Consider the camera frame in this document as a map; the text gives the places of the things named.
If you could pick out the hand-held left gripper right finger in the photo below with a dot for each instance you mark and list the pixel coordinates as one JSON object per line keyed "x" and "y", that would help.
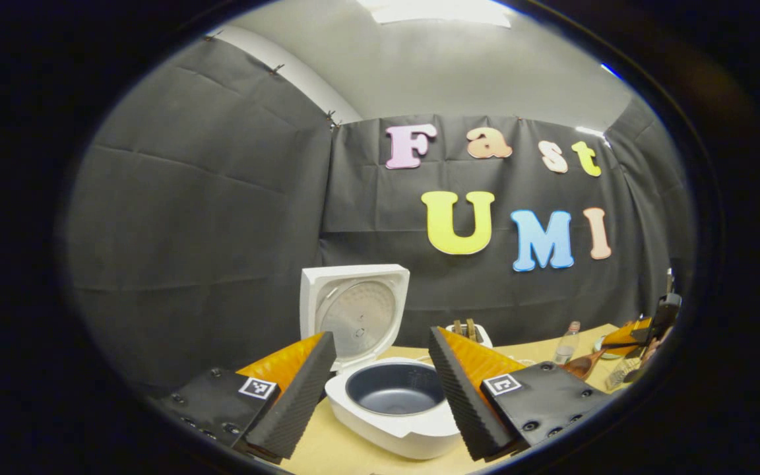
{"x": 462, "y": 402}

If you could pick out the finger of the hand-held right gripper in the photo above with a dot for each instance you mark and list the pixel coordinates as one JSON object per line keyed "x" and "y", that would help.
{"x": 627, "y": 333}

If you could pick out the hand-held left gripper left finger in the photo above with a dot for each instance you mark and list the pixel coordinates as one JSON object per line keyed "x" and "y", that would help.
{"x": 301, "y": 402}

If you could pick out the brown wooden spoon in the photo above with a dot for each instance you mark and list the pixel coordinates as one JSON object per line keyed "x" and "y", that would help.
{"x": 581, "y": 365}

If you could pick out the white rice cooker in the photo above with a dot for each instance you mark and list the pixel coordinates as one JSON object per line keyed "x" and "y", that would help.
{"x": 360, "y": 316}

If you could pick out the clear plastic bottle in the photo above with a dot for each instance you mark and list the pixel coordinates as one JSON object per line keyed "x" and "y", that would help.
{"x": 566, "y": 343}

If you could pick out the white toaster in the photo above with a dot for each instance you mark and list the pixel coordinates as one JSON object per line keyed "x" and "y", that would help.
{"x": 482, "y": 336}

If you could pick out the brown bread slice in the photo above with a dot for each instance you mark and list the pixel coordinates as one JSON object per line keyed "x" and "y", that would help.
{"x": 457, "y": 328}
{"x": 471, "y": 328}

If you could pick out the black backdrop cloth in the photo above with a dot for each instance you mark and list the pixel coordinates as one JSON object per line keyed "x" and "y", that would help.
{"x": 208, "y": 218}

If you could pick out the small ceiling light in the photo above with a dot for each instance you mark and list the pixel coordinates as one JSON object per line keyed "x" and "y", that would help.
{"x": 611, "y": 70}

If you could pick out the large ceiling light panel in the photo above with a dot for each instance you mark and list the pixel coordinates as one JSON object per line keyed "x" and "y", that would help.
{"x": 433, "y": 10}

